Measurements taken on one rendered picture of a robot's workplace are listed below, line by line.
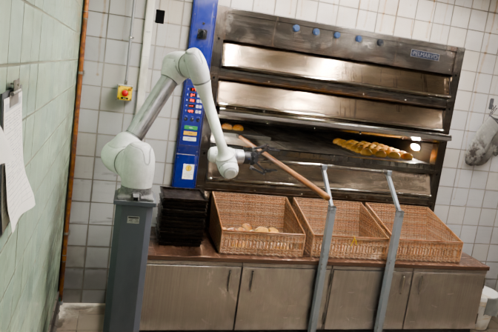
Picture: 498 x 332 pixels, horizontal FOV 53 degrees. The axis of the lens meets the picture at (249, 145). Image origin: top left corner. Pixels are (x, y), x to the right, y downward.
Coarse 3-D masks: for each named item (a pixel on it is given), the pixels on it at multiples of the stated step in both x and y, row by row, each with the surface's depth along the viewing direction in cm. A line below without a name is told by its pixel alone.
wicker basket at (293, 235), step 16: (224, 192) 350; (224, 208) 349; (240, 208) 352; (256, 208) 356; (272, 208) 358; (288, 208) 354; (224, 224) 348; (240, 224) 352; (256, 224) 354; (272, 224) 357; (288, 224) 351; (224, 240) 307; (256, 240) 312; (272, 240) 315; (288, 240) 317; (304, 240) 319
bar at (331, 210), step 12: (324, 168) 328; (336, 168) 331; (348, 168) 333; (360, 168) 336; (372, 168) 339; (324, 180) 325; (396, 204) 328; (396, 216) 324; (396, 228) 324; (324, 240) 314; (396, 240) 326; (324, 252) 314; (396, 252) 327; (324, 264) 315; (324, 276) 317; (384, 276) 332; (384, 288) 331; (384, 300) 331; (312, 312) 321; (384, 312) 333; (312, 324) 320
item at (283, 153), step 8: (256, 152) 355; (272, 152) 358; (280, 152) 359; (288, 152) 361; (296, 152) 362; (304, 152) 367; (328, 160) 370; (336, 160) 371; (344, 160) 373; (352, 160) 375; (360, 160) 376; (368, 160) 378; (376, 160) 380; (384, 160) 382; (392, 160) 389; (416, 168) 390; (424, 168) 392; (432, 168) 394
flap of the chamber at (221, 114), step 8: (216, 112) 336; (224, 112) 329; (248, 120) 348; (256, 120) 344; (264, 120) 341; (272, 120) 338; (280, 120) 340; (288, 120) 341; (296, 120) 343; (320, 128) 363; (328, 128) 359; (336, 128) 355; (344, 128) 352; (352, 128) 354; (360, 128) 356; (368, 128) 358; (392, 136) 380; (400, 136) 375; (408, 136) 370; (416, 136) 368; (424, 136) 370; (432, 136) 372; (440, 136) 374
